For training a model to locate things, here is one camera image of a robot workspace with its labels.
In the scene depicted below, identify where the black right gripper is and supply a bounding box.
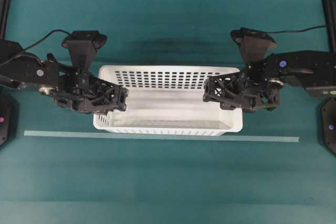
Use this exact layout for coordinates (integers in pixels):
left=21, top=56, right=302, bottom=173
left=203, top=60, right=284, bottom=113

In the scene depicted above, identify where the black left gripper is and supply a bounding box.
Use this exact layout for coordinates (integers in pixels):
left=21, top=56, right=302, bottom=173
left=46, top=53, right=129, bottom=115

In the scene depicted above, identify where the white perforated plastic basket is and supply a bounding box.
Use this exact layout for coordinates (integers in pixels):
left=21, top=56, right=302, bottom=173
left=93, top=65, right=243, bottom=136

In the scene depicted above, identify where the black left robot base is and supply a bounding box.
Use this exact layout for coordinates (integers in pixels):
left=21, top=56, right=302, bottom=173
left=1, top=87, right=19, bottom=149

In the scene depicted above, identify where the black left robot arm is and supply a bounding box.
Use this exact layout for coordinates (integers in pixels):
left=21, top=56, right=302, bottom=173
left=1, top=40, right=128, bottom=115

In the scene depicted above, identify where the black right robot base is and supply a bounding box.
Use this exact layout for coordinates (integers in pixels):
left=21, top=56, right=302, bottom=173
left=318, top=97, right=335, bottom=157

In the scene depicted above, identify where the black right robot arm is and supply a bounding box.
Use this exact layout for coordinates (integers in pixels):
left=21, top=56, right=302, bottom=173
left=203, top=50, right=335, bottom=113

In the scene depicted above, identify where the light green tape strip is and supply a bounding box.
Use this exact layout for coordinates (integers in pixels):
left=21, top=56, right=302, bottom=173
left=23, top=130, right=299, bottom=143

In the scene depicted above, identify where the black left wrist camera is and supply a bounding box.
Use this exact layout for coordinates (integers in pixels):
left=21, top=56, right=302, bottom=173
left=61, top=30, right=108, bottom=71

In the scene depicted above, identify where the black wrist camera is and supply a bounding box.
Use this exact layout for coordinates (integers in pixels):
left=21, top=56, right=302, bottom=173
left=230, top=27, right=277, bottom=65
left=61, top=30, right=108, bottom=71

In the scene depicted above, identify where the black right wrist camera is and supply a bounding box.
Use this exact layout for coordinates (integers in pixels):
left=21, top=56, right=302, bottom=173
left=230, top=27, right=277, bottom=65

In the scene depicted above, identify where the black left camera cable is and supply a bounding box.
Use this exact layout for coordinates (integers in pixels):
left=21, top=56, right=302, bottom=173
left=0, top=29, right=73, bottom=67

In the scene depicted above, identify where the black camera cable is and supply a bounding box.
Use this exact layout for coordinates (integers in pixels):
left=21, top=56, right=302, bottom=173
left=267, top=24, right=328, bottom=35
left=0, top=29, right=73, bottom=67

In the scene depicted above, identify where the black right camera cable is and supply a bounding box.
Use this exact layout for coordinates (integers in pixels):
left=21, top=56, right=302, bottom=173
left=267, top=24, right=328, bottom=35

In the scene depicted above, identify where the black left frame post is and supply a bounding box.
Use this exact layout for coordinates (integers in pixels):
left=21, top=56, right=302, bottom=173
left=0, top=0, right=11, bottom=39

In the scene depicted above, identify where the black frame post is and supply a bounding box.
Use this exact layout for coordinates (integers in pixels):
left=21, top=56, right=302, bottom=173
left=322, top=0, right=335, bottom=52
left=0, top=0, right=11, bottom=39

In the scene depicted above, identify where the black right frame post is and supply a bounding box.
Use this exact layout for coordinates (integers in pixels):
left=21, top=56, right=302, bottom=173
left=322, top=0, right=335, bottom=52

